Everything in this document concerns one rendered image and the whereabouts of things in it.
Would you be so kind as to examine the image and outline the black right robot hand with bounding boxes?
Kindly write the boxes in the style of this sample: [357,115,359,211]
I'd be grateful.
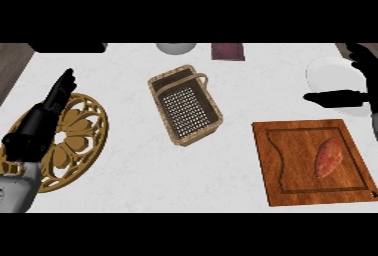
[303,43,378,114]

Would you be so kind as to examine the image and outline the white plate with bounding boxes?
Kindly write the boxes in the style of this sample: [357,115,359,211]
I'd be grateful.
[304,55,372,118]

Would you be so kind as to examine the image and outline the orange sweet potato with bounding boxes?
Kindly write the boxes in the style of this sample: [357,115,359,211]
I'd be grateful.
[314,137,344,179]

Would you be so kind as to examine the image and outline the round wooden carved trivet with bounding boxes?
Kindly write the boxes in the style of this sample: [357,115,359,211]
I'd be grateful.
[0,92,109,194]

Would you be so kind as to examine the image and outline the dark red box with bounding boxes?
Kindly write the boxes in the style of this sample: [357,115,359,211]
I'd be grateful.
[211,43,246,62]

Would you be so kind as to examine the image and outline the wooden cutting board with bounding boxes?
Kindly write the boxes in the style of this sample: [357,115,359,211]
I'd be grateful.
[251,118,378,208]

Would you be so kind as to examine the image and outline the grey round bowl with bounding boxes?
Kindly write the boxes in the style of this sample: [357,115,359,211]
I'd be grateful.
[155,43,198,56]

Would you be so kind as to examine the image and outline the brown wicker basket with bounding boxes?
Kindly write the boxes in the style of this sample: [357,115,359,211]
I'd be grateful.
[146,64,224,147]

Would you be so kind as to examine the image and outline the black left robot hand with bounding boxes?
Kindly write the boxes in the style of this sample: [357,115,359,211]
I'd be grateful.
[1,68,78,163]

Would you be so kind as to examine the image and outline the black appliance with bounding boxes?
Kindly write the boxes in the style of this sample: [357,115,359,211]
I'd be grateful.
[26,43,109,54]

